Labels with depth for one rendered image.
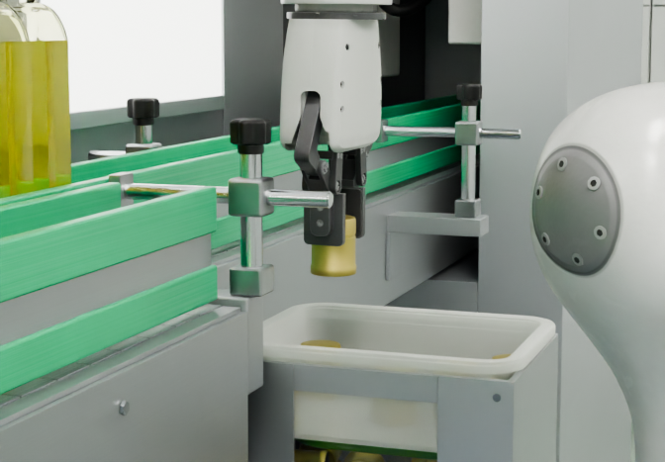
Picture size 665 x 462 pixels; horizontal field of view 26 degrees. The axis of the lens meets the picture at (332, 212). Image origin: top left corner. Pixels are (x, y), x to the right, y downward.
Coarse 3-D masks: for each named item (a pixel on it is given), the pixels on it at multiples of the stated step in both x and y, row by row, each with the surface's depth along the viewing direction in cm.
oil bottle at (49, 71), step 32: (0, 0) 99; (32, 0) 99; (32, 32) 97; (64, 32) 101; (32, 64) 97; (64, 64) 101; (32, 96) 98; (64, 96) 101; (64, 128) 102; (64, 160) 102
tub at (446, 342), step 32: (288, 320) 117; (320, 320) 122; (352, 320) 121; (384, 320) 120; (416, 320) 119; (448, 320) 118; (480, 320) 118; (512, 320) 117; (544, 320) 115; (288, 352) 106; (320, 352) 105; (352, 352) 104; (384, 352) 104; (416, 352) 119; (448, 352) 119; (480, 352) 118; (512, 352) 117
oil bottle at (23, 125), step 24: (0, 24) 93; (24, 24) 96; (0, 48) 93; (24, 48) 95; (0, 72) 93; (24, 72) 96; (0, 96) 93; (24, 96) 96; (0, 120) 93; (24, 120) 96; (0, 144) 93; (24, 144) 96; (0, 168) 93; (24, 168) 96; (0, 192) 93; (24, 192) 96
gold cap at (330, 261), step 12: (348, 216) 111; (348, 228) 110; (348, 240) 110; (312, 252) 111; (324, 252) 110; (336, 252) 109; (348, 252) 110; (312, 264) 111; (324, 264) 110; (336, 264) 110; (348, 264) 110; (336, 276) 110
